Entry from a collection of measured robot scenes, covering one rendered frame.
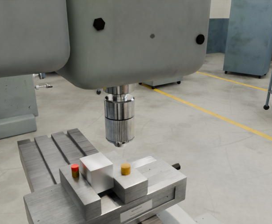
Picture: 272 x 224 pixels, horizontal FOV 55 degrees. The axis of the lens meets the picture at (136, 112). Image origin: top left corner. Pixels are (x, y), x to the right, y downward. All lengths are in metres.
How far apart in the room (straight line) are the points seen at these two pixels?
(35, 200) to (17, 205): 1.70
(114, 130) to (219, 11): 9.75
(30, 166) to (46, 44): 0.68
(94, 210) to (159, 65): 0.33
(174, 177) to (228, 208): 1.58
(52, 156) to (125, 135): 0.54
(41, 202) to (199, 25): 0.47
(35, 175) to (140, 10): 0.64
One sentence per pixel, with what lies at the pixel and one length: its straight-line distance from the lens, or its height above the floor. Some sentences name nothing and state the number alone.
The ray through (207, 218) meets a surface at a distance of 0.97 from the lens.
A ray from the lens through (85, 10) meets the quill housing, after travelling 0.26.
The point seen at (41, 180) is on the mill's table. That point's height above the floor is 0.95.
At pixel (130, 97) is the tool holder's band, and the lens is 0.40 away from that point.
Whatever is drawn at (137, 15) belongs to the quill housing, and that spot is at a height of 1.39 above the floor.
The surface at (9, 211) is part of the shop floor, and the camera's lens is 2.28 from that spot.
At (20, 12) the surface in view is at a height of 1.39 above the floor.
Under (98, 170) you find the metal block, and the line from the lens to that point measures 0.55.
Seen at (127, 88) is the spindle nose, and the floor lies 1.29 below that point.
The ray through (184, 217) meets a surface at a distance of 0.78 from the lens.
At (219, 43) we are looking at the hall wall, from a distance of 10.25.
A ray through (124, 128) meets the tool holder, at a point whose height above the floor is 1.23.
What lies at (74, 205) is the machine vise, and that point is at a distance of 0.58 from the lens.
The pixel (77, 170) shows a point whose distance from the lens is 0.58.
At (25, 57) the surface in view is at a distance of 0.22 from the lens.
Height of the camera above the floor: 1.39
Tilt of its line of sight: 21 degrees down
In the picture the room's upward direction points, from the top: straight up
